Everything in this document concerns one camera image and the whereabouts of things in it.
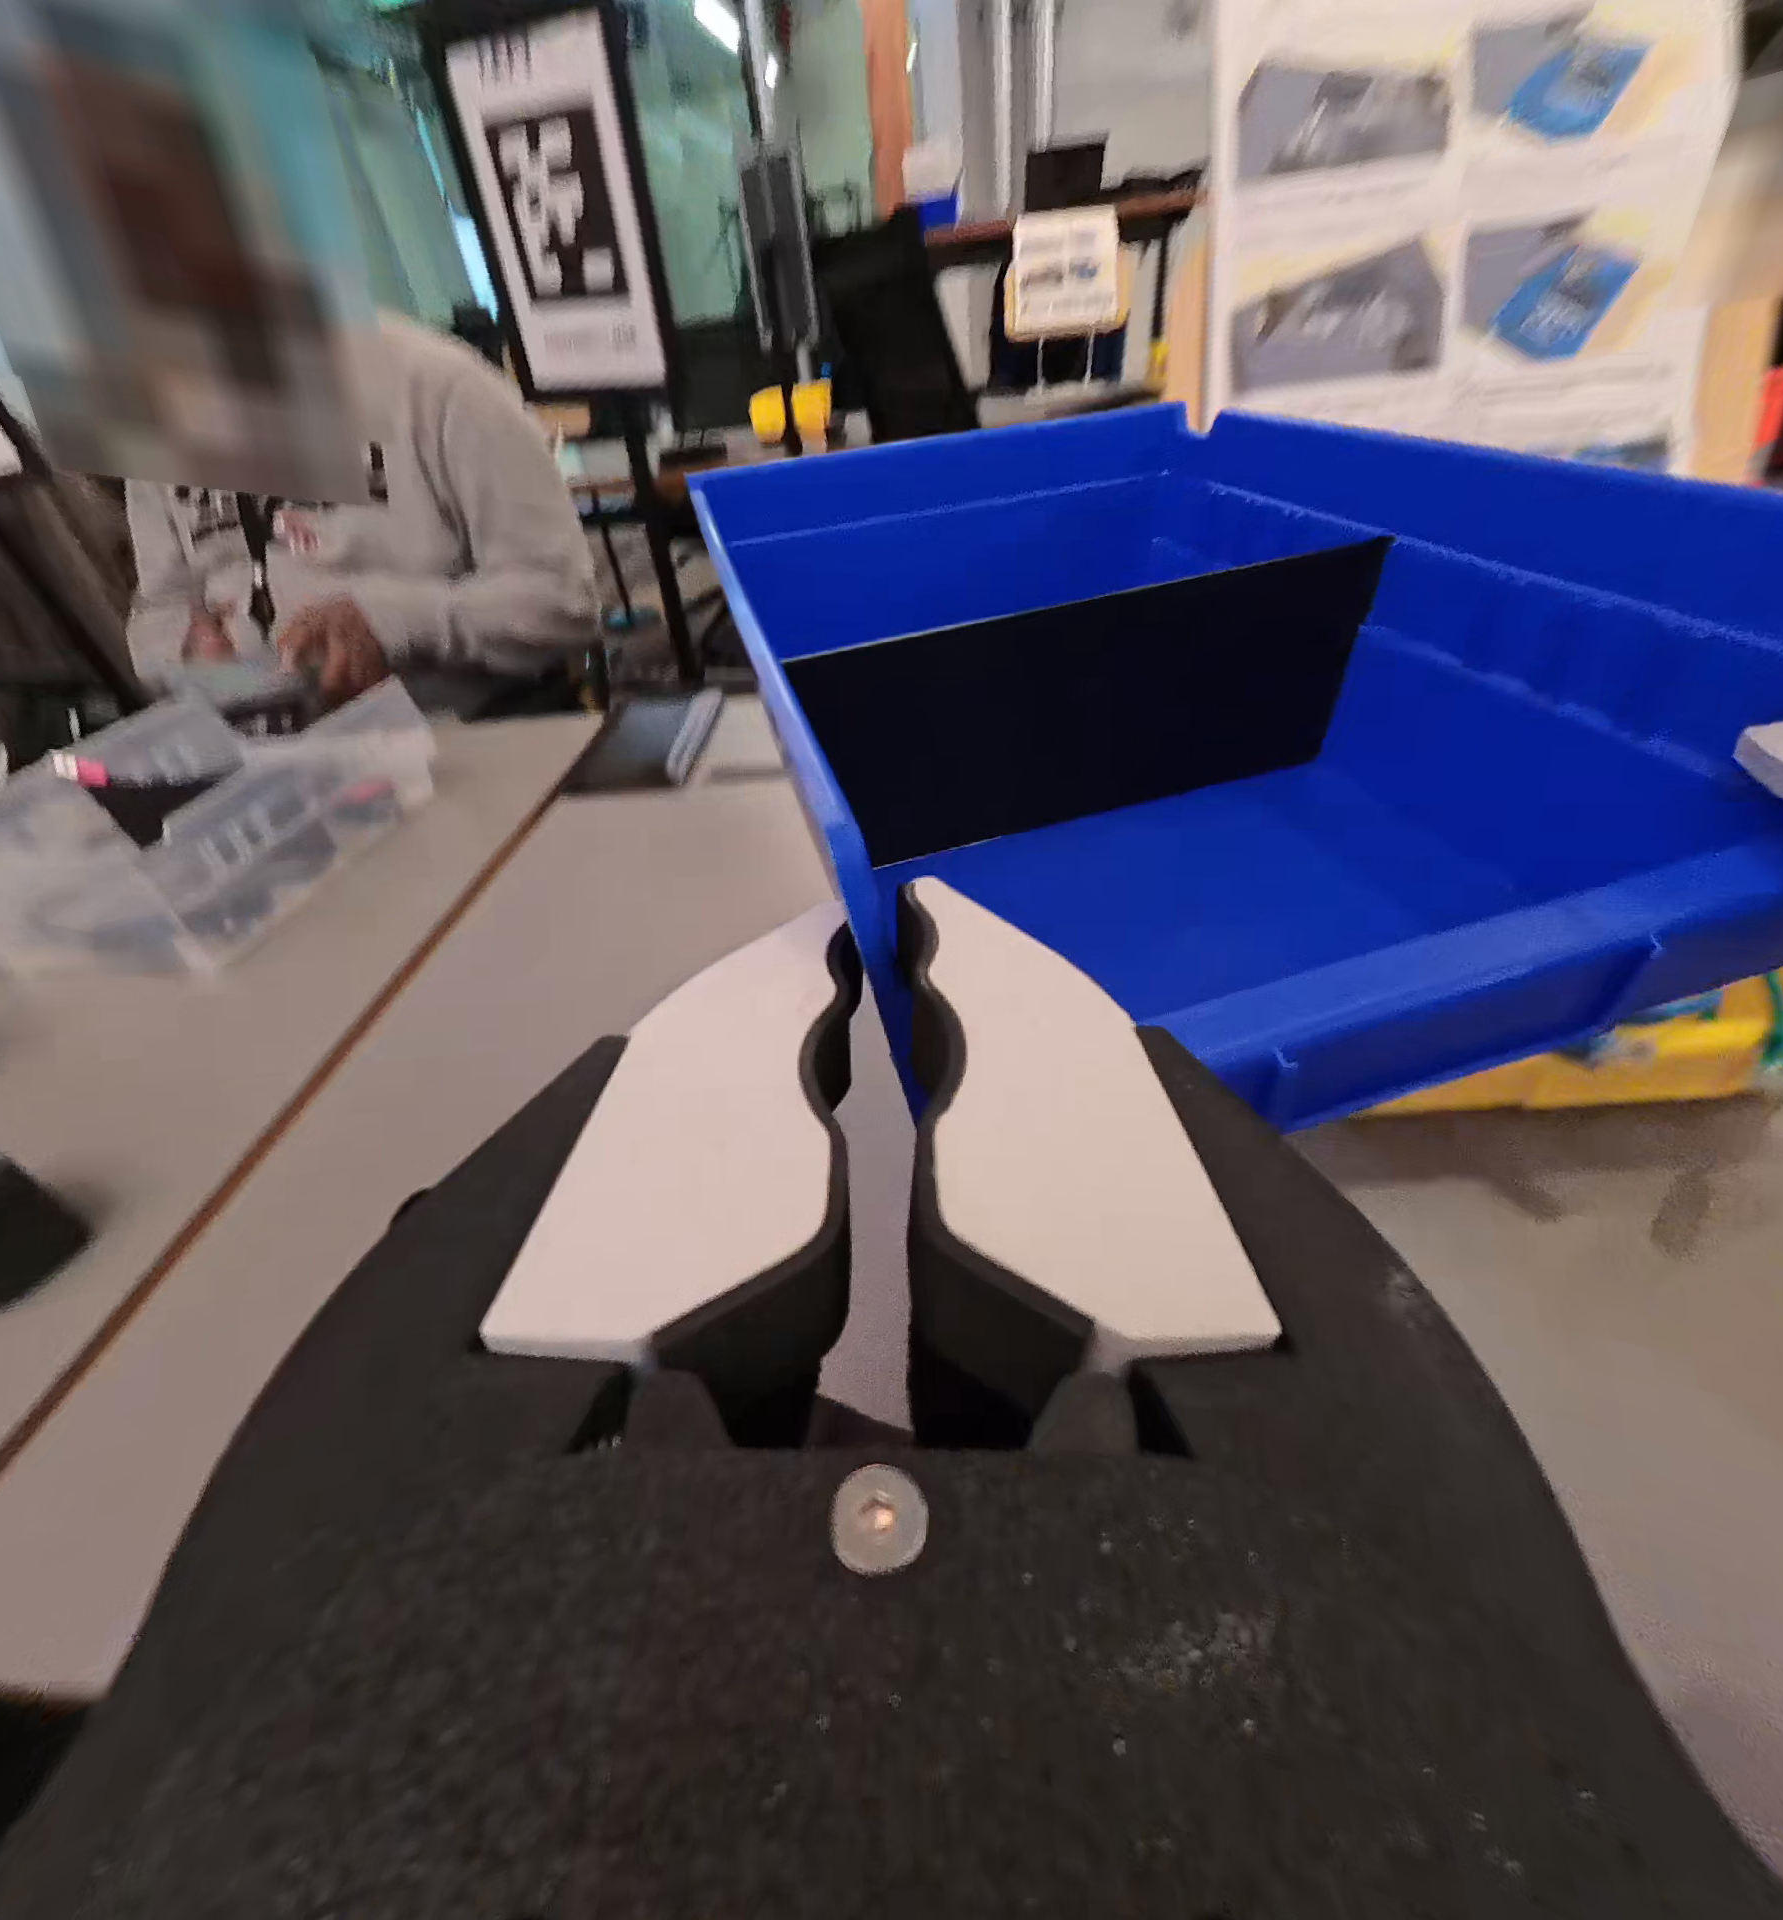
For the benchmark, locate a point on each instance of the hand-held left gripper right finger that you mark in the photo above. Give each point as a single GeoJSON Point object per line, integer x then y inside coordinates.
{"type": "Point", "coordinates": [1102, 1171]}

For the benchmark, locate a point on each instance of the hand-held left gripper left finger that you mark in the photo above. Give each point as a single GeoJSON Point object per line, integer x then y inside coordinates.
{"type": "Point", "coordinates": [681, 1171]}

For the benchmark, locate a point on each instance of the blue plastic bin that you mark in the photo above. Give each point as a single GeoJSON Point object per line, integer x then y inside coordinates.
{"type": "Point", "coordinates": [1280, 899]}

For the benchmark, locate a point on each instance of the yellow plastic bin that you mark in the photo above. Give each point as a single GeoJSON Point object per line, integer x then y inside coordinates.
{"type": "Point", "coordinates": [1656, 1073]}

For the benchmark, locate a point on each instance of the black bin divider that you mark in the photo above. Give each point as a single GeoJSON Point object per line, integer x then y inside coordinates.
{"type": "Point", "coordinates": [1070, 704]}

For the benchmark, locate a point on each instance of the clear plastic bags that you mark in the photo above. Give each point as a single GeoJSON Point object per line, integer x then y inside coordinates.
{"type": "Point", "coordinates": [275, 810]}

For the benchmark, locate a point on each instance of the printed instruction sheet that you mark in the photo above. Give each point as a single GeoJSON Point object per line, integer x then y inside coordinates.
{"type": "Point", "coordinates": [1357, 225]}

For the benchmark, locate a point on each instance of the yellow cup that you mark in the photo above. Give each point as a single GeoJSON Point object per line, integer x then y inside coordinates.
{"type": "Point", "coordinates": [814, 414]}
{"type": "Point", "coordinates": [770, 418]}

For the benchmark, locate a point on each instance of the black office chair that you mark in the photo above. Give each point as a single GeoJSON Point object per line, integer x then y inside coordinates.
{"type": "Point", "coordinates": [892, 331]}

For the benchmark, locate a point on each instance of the small white table sign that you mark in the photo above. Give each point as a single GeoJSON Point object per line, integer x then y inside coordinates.
{"type": "Point", "coordinates": [1064, 277]}

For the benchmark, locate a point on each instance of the black-framed tag sign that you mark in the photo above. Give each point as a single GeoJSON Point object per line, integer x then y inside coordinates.
{"type": "Point", "coordinates": [561, 195]}

